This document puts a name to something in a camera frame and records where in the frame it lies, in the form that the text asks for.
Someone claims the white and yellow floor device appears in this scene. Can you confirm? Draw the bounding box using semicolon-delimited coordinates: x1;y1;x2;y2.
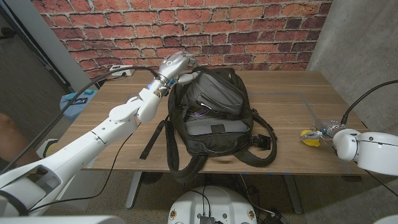
35;139;60;158

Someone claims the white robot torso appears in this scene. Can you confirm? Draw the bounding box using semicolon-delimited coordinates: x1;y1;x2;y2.
167;185;258;224

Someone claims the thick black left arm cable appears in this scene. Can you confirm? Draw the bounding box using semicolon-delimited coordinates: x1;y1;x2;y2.
0;65;161;175

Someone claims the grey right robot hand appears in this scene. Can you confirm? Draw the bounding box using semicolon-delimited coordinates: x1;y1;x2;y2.
300;119;346;141

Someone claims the black round fan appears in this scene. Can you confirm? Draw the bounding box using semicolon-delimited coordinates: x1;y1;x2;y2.
139;172;164;185

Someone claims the grey table leg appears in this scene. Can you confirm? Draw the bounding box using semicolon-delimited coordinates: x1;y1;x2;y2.
283;174;303;215
125;171;143;209

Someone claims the yellow ball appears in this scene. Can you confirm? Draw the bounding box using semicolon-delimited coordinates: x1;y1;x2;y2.
300;129;321;147

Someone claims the person's bare leg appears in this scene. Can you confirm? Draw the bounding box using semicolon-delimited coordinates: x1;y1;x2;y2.
0;112;38;166

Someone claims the black backpack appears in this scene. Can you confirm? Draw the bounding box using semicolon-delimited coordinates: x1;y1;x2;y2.
139;66;279;184

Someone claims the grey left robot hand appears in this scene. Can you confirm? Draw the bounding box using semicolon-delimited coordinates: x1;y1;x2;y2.
158;51;201;86

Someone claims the white power strip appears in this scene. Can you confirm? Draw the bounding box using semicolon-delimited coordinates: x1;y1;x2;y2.
109;64;134;77

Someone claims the black door handle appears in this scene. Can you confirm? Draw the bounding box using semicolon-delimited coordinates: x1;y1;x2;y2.
0;27;16;40

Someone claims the blue round stool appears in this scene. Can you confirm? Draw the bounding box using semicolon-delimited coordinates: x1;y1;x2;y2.
59;89;98;123

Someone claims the purple shiny disc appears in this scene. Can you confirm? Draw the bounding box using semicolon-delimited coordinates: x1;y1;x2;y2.
188;107;213;118

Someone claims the printed brick wall backdrop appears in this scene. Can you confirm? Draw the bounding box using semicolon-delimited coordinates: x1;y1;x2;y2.
30;0;333;84

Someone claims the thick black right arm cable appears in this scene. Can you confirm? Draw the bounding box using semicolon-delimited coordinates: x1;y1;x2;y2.
340;80;398;125

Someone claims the black smartphone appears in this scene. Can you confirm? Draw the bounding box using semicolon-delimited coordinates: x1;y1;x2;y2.
67;97;88;106

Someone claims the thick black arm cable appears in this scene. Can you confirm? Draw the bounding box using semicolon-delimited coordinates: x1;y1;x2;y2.
0;65;161;175
340;80;398;125

